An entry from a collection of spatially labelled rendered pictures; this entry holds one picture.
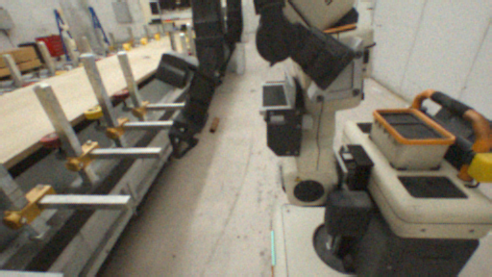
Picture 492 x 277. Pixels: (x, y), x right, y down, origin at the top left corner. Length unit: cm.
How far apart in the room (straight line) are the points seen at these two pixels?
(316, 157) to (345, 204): 16
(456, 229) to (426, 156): 21
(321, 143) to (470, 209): 40
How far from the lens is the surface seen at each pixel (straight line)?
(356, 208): 80
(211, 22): 48
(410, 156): 86
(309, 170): 79
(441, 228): 84
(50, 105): 100
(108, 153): 105
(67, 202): 89
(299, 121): 66
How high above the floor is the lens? 130
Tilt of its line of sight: 30 degrees down
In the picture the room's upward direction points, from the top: 4 degrees counter-clockwise
